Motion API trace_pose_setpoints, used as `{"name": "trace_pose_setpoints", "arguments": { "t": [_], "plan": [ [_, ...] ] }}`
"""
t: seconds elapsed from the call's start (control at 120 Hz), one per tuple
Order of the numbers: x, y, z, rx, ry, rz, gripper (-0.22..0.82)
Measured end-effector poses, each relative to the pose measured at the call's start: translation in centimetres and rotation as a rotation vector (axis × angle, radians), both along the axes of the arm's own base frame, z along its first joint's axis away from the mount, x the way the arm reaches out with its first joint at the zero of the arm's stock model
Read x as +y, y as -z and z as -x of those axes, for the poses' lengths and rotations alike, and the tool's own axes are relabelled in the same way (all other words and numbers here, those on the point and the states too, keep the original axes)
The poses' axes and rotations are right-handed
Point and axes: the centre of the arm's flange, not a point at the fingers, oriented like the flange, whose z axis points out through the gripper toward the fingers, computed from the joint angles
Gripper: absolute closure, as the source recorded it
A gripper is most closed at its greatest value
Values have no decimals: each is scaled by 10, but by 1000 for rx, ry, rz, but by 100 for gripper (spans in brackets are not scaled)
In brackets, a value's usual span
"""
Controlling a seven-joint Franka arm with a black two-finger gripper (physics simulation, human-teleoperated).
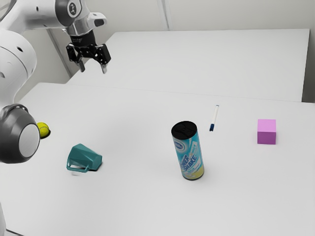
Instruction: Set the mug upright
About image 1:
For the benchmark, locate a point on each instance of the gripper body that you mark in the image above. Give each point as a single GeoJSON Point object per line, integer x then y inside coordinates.
{"type": "Point", "coordinates": [82, 40]}

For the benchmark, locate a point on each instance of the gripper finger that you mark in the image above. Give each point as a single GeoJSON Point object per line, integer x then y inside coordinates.
{"type": "Point", "coordinates": [73, 55]}
{"type": "Point", "coordinates": [103, 56]}

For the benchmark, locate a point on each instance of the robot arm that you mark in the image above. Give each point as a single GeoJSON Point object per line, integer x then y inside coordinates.
{"type": "Point", "coordinates": [14, 61]}

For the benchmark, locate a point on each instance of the teal faceted mug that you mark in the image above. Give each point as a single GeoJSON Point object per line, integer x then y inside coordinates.
{"type": "Point", "coordinates": [84, 158]}

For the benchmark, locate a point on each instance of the yellow tennis ball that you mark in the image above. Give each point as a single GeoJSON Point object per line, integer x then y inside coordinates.
{"type": "Point", "coordinates": [43, 129]}

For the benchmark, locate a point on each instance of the white pen blue cap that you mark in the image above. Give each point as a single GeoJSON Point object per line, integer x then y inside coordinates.
{"type": "Point", "coordinates": [214, 117]}

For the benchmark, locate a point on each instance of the blue drink can black lid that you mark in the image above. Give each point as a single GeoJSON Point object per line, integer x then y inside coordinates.
{"type": "Point", "coordinates": [188, 152]}

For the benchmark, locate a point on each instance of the pink cube block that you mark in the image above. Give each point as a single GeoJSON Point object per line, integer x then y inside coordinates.
{"type": "Point", "coordinates": [266, 132]}

